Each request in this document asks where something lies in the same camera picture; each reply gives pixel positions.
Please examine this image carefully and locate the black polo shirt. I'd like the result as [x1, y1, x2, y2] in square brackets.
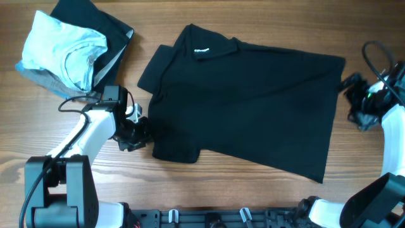
[138, 25, 346, 182]

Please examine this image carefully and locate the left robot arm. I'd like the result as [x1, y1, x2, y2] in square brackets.
[18, 85, 151, 227]

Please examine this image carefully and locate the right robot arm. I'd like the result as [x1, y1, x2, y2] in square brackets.
[293, 61, 404, 228]

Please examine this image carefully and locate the grey folded garment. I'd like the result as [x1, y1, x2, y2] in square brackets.
[15, 62, 102, 103]

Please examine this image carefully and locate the light blue folded t-shirt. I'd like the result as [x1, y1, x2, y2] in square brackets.
[22, 11, 108, 92]

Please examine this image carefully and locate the black folded garment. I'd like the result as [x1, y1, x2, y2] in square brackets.
[51, 0, 134, 93]

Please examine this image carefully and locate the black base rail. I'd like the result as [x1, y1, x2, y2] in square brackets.
[132, 208, 317, 228]

